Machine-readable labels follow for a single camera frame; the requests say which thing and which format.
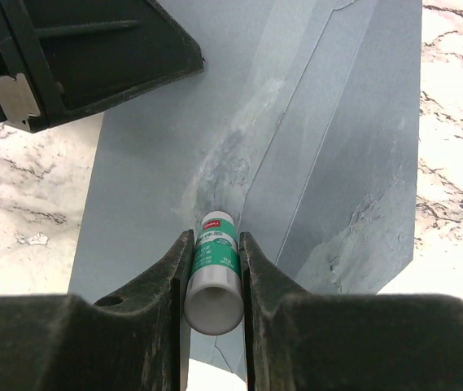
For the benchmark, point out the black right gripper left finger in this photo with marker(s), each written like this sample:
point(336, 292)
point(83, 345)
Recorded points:
point(135, 338)

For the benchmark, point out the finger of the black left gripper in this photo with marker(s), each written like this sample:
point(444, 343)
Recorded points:
point(61, 61)

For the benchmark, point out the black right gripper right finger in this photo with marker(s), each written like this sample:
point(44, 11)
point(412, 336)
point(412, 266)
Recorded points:
point(297, 340)

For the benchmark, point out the green white glue stick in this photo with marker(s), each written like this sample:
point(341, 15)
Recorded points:
point(214, 305)

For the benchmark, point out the grey envelope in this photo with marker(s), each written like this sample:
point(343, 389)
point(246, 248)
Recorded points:
point(303, 127)

